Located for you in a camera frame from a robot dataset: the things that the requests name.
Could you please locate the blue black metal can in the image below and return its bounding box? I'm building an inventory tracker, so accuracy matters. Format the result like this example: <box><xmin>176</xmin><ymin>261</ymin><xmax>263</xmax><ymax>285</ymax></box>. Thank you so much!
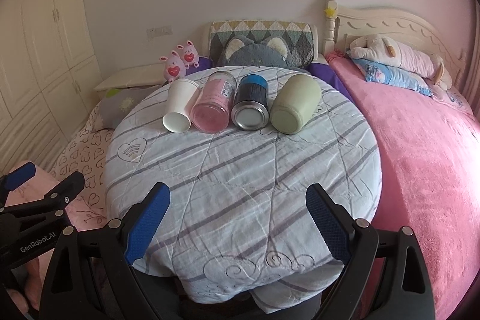
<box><xmin>231</xmin><ymin>74</ymin><xmax>269</xmax><ymax>131</ymax></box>

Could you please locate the white paper cup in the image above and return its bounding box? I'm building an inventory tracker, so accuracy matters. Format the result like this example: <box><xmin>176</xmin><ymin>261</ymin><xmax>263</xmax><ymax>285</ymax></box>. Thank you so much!
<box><xmin>162</xmin><ymin>79</ymin><xmax>200</xmax><ymax>133</ymax></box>

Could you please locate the pale green ceramic cup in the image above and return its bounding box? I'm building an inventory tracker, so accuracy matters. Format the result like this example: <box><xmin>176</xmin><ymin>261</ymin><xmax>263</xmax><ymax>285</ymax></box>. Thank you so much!
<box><xmin>270</xmin><ymin>74</ymin><xmax>321</xmax><ymax>135</ymax></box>

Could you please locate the pink floral blanket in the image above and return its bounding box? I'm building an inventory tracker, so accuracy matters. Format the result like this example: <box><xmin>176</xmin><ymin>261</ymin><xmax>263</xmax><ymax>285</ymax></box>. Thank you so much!
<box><xmin>6</xmin><ymin>160</ymin><xmax>108</xmax><ymax>313</ymax></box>

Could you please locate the heart pattern bed sheet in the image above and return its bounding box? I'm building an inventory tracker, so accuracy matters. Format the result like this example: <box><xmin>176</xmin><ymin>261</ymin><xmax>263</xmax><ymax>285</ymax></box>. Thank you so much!
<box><xmin>49</xmin><ymin>106</ymin><xmax>113</xmax><ymax>231</ymax></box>

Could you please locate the striped white quilt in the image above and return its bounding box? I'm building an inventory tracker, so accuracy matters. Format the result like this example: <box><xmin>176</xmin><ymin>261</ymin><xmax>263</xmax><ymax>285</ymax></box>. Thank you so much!
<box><xmin>103</xmin><ymin>82</ymin><xmax>382</xmax><ymax>313</ymax></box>

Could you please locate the cream wardrobe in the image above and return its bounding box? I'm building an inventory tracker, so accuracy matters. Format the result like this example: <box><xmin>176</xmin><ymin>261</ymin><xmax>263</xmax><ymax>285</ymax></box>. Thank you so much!
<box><xmin>1</xmin><ymin>0</ymin><xmax>102</xmax><ymax>173</ymax></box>

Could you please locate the grey sun pattern pillow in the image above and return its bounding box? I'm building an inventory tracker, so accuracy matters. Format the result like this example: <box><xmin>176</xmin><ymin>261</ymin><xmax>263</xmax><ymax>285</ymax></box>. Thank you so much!
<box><xmin>93</xmin><ymin>86</ymin><xmax>158</xmax><ymax>132</ymax></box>

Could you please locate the pink labelled glass jar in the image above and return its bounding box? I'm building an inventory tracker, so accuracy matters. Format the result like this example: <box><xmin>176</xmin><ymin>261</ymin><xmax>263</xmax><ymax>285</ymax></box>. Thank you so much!
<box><xmin>190</xmin><ymin>71</ymin><xmax>237</xmax><ymax>134</ymax></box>

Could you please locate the pink fleece blanket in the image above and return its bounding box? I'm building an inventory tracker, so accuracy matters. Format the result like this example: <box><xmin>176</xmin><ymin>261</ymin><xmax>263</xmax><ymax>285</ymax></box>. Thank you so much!
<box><xmin>326</xmin><ymin>51</ymin><xmax>479</xmax><ymax>319</ymax></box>

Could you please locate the pink bunny plush left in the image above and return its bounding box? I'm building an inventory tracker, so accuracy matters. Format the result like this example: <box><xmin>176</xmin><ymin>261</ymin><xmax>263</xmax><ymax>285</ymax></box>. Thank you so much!
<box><xmin>160</xmin><ymin>50</ymin><xmax>186</xmax><ymax>84</ymax></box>

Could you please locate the pink bunny plush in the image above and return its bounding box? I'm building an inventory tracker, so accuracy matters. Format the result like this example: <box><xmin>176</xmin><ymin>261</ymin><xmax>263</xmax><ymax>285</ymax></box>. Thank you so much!
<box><xmin>160</xmin><ymin>50</ymin><xmax>186</xmax><ymax>84</ymax></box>
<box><xmin>176</xmin><ymin>40</ymin><xmax>199</xmax><ymax>69</ymax></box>

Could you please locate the blue cartoon pillow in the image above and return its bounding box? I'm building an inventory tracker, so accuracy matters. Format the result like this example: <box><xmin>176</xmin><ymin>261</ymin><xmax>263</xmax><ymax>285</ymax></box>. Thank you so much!
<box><xmin>353</xmin><ymin>58</ymin><xmax>433</xmax><ymax>97</ymax></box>

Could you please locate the pink bunny plush right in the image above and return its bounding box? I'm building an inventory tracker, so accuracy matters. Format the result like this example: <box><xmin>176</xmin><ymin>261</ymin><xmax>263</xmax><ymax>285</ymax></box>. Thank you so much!
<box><xmin>176</xmin><ymin>40</ymin><xmax>199</xmax><ymax>69</ymax></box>

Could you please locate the white pink plush animal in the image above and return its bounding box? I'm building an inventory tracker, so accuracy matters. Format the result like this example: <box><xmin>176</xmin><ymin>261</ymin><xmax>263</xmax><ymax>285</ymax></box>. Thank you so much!
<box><xmin>349</xmin><ymin>34</ymin><xmax>453</xmax><ymax>90</ymax></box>

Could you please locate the grey cat plush cushion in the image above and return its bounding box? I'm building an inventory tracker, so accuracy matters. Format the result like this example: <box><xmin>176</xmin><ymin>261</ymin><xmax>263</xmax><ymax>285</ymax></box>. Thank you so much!
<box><xmin>216</xmin><ymin>36</ymin><xmax>295</xmax><ymax>69</ymax></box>

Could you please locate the diamond patterned quilted cover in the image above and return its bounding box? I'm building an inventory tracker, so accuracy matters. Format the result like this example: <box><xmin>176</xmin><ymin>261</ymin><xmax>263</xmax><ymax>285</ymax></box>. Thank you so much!
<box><xmin>202</xmin><ymin>19</ymin><xmax>319</xmax><ymax>68</ymax></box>

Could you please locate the cream wooden headboard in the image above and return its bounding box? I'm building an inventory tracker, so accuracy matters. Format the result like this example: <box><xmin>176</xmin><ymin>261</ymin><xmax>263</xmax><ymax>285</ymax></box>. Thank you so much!
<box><xmin>319</xmin><ymin>0</ymin><xmax>466</xmax><ymax>90</ymax></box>

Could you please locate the white wall socket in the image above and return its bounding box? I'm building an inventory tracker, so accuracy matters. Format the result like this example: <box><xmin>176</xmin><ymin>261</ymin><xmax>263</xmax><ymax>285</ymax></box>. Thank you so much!
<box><xmin>146</xmin><ymin>25</ymin><xmax>173</xmax><ymax>40</ymax></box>

